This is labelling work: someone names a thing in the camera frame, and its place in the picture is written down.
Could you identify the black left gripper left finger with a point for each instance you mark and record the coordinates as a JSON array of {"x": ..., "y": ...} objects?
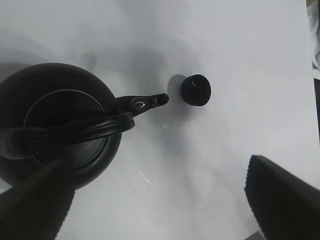
[{"x": 36, "y": 207}]

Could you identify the black round teapot kettle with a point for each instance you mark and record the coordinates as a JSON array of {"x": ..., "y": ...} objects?
[{"x": 53, "y": 110}]

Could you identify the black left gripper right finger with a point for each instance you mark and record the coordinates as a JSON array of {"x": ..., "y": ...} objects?
[{"x": 284, "y": 206}]

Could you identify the small black teacup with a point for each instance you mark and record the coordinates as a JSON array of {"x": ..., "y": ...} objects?
[{"x": 195, "y": 90}]

